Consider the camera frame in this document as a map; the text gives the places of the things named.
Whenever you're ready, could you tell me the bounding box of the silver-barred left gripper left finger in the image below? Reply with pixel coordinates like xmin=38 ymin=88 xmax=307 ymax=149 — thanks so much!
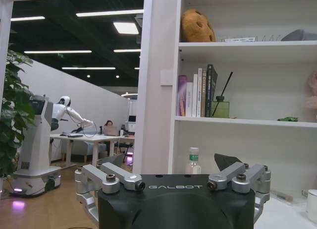
xmin=75 ymin=162 xmax=147 ymax=225

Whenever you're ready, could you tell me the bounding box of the silver-barred left gripper right finger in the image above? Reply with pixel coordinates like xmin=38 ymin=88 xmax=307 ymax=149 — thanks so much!
xmin=207 ymin=162 xmax=272 ymax=215

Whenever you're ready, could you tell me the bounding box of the grey chair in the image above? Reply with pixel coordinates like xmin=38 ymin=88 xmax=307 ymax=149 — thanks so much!
xmin=97 ymin=153 xmax=125 ymax=171

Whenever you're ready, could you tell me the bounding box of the dark crumpled object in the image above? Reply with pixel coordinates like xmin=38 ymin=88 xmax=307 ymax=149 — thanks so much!
xmin=213 ymin=153 xmax=245 ymax=173

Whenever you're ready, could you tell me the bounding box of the white long table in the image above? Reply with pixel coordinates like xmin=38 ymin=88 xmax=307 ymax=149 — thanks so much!
xmin=49 ymin=132 xmax=136 ymax=166

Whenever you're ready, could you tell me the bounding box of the blue-grey sofa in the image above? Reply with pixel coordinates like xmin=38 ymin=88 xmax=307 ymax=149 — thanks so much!
xmin=60 ymin=139 xmax=107 ymax=163

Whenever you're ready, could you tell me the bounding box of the clear plastic bottle white cap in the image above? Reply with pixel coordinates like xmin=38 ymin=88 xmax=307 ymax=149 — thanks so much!
xmin=185 ymin=147 xmax=202 ymax=175

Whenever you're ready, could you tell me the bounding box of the pale laptop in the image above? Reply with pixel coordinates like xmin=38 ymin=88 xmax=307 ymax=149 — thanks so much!
xmin=103 ymin=125 xmax=120 ymax=136

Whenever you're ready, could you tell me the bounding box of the person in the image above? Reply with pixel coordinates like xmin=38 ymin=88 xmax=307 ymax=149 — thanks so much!
xmin=103 ymin=119 xmax=119 ymax=136

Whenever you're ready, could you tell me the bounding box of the green reed diffuser bottle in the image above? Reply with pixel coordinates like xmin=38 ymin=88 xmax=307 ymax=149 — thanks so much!
xmin=211 ymin=71 xmax=234 ymax=118

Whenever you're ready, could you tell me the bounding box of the white cabinet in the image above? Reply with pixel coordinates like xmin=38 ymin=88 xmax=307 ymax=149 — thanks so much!
xmin=127 ymin=99 xmax=138 ymax=136

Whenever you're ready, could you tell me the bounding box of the white wheeled robot body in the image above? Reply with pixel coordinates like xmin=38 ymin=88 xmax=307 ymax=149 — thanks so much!
xmin=9 ymin=93 xmax=62 ymax=197

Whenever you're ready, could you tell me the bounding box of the tan book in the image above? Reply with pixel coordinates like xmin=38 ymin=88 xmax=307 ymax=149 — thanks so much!
xmin=201 ymin=70 xmax=207 ymax=117

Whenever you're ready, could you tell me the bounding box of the short white book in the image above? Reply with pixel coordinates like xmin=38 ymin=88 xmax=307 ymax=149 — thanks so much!
xmin=185 ymin=82 xmax=194 ymax=117

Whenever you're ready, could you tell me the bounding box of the white mug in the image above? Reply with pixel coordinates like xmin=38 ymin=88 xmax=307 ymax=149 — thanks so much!
xmin=305 ymin=189 xmax=317 ymax=221

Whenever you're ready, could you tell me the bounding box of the white book with lettering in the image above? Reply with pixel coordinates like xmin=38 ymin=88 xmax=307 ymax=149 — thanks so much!
xmin=197 ymin=67 xmax=204 ymax=117

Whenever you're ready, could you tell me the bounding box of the purple book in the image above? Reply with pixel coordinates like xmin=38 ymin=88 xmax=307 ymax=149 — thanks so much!
xmin=176 ymin=75 xmax=188 ymax=116

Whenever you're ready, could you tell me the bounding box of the pink plush toy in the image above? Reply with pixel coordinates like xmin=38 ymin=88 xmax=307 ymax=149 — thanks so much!
xmin=304 ymin=70 xmax=317 ymax=123

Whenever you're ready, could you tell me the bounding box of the green leafy plant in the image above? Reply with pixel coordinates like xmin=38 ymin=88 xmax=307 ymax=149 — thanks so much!
xmin=0 ymin=28 xmax=36 ymax=180

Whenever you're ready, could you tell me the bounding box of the white bookshelf unit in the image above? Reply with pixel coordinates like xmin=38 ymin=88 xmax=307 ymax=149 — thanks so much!
xmin=133 ymin=0 xmax=317 ymax=197

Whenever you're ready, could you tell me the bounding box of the flat white box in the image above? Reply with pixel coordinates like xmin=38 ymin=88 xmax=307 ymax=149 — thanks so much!
xmin=219 ymin=36 xmax=257 ymax=43

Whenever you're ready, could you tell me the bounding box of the grey curved object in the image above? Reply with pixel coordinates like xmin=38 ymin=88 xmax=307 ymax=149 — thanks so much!
xmin=280 ymin=29 xmax=317 ymax=42

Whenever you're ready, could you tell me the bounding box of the white wall switch plate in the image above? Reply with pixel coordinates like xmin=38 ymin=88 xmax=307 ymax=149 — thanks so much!
xmin=160 ymin=69 xmax=174 ymax=86

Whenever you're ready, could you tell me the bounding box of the thin wire rack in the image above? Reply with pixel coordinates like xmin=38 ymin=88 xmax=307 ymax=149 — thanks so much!
xmin=256 ymin=34 xmax=282 ymax=42

